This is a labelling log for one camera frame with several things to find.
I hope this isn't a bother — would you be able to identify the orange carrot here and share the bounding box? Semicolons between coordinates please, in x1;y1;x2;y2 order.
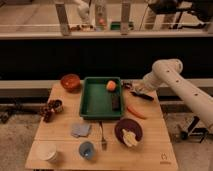
127;106;147;119

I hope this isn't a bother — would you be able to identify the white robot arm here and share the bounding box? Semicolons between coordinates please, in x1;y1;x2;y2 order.
134;59;213;133

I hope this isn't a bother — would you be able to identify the small metal cup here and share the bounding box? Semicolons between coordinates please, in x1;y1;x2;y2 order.
53;99;63;113

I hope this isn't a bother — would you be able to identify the blue small cup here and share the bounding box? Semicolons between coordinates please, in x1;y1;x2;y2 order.
79;141;95;160

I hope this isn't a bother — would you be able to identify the white paper cup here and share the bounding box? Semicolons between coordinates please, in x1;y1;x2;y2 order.
36;143;58;163

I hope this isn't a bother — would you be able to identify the peach fruit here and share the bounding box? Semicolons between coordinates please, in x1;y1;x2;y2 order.
106;80;116;91

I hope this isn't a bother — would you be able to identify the green plastic tray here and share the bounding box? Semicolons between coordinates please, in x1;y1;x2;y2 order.
79;77;124;120

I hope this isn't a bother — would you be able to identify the dark small object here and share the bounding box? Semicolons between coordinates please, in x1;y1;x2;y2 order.
122;80;132;89

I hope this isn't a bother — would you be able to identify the orange bowl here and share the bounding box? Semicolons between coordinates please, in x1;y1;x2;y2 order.
60;74;80;92

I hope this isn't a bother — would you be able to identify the dark red plate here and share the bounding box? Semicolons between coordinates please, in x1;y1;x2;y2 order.
114;118;143;147

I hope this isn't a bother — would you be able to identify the blue folded cloth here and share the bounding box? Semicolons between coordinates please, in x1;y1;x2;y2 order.
71;123;91;138

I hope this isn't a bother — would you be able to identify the yellow banana toy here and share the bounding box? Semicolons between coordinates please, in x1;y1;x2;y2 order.
122;129;138;147

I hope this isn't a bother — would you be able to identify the metal fork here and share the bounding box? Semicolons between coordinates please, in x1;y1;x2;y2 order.
99;121;107;151

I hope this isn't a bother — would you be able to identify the green background box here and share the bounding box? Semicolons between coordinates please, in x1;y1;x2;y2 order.
110;21;134;31

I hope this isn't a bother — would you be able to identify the brown grape bunch toy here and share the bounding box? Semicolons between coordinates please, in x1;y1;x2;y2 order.
40;102;54;123

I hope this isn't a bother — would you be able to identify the black wheeled stand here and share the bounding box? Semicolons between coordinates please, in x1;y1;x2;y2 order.
180;116;213;143

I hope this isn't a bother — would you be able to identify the black handled knife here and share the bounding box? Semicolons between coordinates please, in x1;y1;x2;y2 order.
130;91;154;101

